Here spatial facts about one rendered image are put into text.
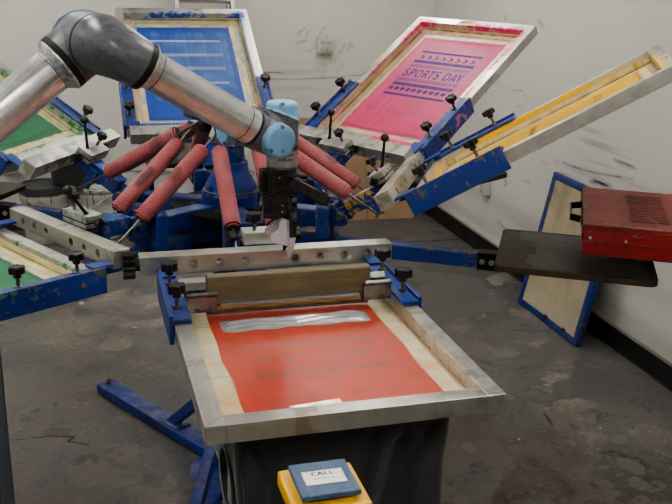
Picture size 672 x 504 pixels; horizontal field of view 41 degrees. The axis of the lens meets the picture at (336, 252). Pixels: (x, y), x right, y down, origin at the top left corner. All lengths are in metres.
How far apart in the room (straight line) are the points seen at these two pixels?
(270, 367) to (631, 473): 1.98
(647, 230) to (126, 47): 1.50
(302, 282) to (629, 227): 0.94
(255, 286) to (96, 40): 0.74
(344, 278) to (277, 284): 0.17
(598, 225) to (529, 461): 1.26
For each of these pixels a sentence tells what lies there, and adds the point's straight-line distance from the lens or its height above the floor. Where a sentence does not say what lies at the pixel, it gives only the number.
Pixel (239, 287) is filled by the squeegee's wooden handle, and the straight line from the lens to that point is 2.18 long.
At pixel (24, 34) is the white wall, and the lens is 6.18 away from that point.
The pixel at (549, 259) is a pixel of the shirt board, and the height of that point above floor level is 0.95.
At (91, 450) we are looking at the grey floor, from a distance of 3.60.
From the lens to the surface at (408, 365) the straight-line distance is 1.97.
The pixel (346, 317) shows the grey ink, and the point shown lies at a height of 0.96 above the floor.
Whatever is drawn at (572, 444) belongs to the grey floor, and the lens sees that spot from 3.74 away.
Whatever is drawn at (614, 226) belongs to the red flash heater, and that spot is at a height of 1.10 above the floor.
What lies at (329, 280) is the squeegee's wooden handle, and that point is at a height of 1.03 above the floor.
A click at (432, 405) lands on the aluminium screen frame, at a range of 1.75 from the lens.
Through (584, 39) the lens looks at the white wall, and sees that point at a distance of 4.82.
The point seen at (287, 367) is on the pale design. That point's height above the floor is 0.96.
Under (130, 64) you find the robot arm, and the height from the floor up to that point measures 1.59.
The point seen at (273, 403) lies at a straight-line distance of 1.79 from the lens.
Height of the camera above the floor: 1.78
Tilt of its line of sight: 18 degrees down
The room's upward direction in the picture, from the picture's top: 2 degrees clockwise
